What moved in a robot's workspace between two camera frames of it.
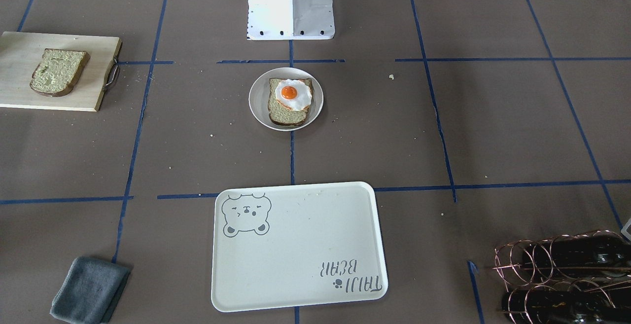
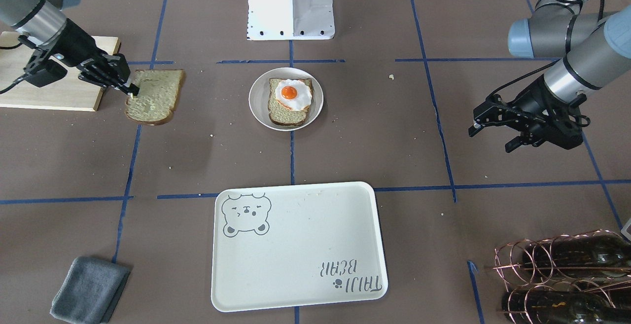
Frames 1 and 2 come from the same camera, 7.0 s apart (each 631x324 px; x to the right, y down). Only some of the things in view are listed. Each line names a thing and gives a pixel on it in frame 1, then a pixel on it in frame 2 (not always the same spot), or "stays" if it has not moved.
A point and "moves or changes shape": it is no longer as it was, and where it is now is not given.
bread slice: x=57 y=71 moves or changes shape
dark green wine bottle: x=602 y=254 stays
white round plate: x=286 y=98 stays
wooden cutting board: x=20 y=53 stays
